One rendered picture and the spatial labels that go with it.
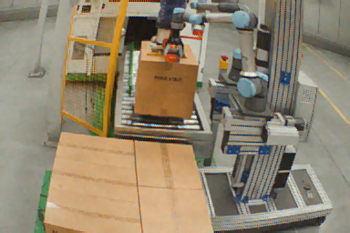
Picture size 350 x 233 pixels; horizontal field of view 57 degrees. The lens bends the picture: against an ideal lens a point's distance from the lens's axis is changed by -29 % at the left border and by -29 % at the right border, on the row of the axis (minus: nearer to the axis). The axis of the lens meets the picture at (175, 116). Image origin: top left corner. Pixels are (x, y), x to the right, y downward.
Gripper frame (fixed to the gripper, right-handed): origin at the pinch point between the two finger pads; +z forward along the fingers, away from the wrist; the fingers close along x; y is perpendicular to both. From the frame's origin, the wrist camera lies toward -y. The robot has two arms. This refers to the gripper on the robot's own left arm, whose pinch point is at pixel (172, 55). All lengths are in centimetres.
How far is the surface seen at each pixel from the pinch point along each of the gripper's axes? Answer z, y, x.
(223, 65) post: 26, 80, -49
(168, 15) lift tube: -21, 51, 4
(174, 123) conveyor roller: 68, 51, -13
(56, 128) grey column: 104, 90, 99
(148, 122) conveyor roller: 66, 46, 7
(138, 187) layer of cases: 67, -46, 14
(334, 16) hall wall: -25, 931, -660
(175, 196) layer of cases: 67, -52, -7
